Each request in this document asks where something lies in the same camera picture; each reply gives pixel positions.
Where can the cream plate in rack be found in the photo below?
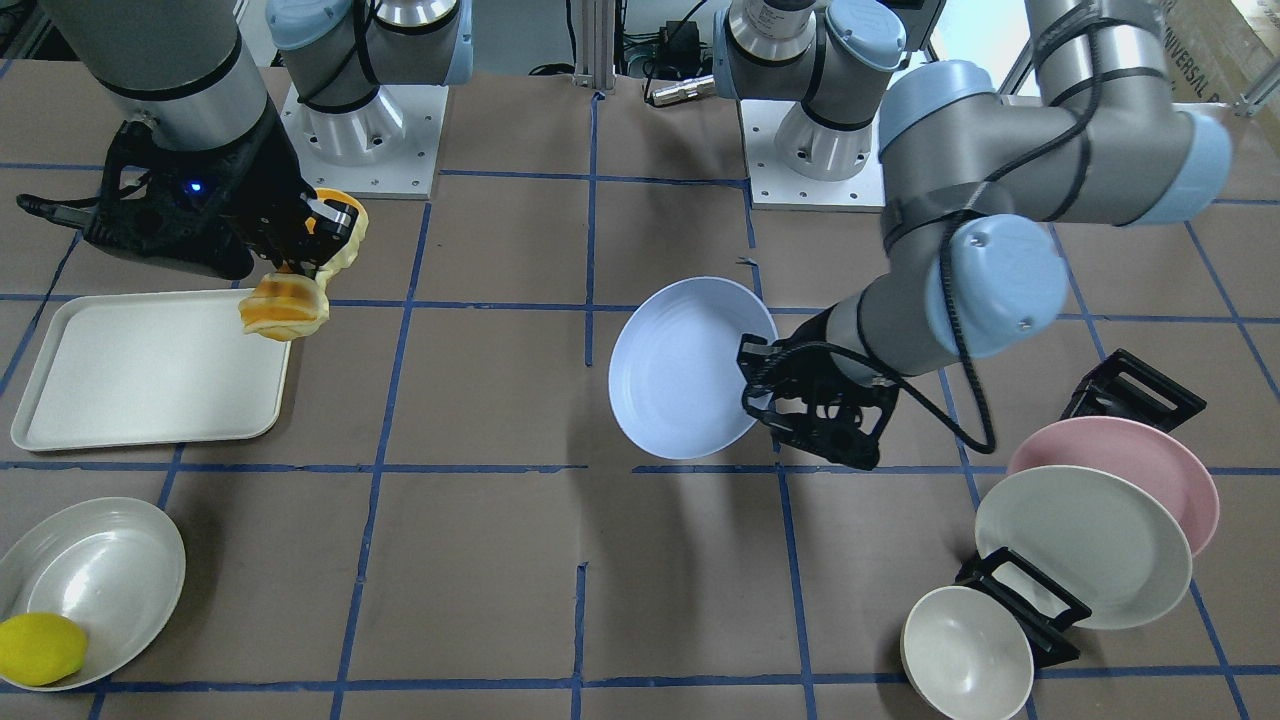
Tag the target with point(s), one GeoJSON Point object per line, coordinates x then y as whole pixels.
{"type": "Point", "coordinates": [1104, 540]}

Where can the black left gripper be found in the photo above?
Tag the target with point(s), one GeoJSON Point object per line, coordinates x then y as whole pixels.
{"type": "Point", "coordinates": [822, 362]}

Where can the striped bread roll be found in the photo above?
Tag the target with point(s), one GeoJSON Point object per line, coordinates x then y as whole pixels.
{"type": "Point", "coordinates": [286, 306]}

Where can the pink plate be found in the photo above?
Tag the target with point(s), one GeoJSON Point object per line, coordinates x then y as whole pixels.
{"type": "Point", "coordinates": [1149, 458]}

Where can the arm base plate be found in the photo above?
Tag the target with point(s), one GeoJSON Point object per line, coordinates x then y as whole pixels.
{"type": "Point", "coordinates": [796, 166]}
{"type": "Point", "coordinates": [400, 170]}

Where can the blue plate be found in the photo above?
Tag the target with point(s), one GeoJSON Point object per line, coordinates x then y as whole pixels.
{"type": "Point", "coordinates": [674, 383]}

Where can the white plate with lemon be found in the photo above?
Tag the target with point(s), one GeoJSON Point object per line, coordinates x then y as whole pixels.
{"type": "Point", "coordinates": [115, 566]}

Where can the cardboard box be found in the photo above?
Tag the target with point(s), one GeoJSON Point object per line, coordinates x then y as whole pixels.
{"type": "Point", "coordinates": [1215, 50]}

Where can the black power adapter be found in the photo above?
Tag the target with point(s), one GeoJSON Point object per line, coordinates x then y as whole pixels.
{"type": "Point", "coordinates": [679, 40]}

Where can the silver flashlight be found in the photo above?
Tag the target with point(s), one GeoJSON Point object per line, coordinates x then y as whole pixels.
{"type": "Point", "coordinates": [687, 90]}

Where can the yellow lemon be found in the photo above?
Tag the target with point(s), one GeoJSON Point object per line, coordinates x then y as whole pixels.
{"type": "Point", "coordinates": [41, 648]}

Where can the white rectangular tray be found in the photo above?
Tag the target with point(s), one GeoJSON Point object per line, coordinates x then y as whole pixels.
{"type": "Point", "coordinates": [148, 369]}

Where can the aluminium frame post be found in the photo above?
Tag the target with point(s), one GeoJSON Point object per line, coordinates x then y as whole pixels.
{"type": "Point", "coordinates": [596, 27]}

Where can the cream bowl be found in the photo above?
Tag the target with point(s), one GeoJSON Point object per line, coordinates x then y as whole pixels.
{"type": "Point", "coordinates": [966, 655]}

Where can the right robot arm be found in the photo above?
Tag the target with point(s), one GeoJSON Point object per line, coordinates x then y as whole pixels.
{"type": "Point", "coordinates": [184, 64]}

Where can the black dish rack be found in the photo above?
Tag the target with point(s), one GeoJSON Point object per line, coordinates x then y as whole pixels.
{"type": "Point", "coordinates": [1122, 386]}

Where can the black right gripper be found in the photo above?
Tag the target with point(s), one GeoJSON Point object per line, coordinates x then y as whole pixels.
{"type": "Point", "coordinates": [262, 180]}

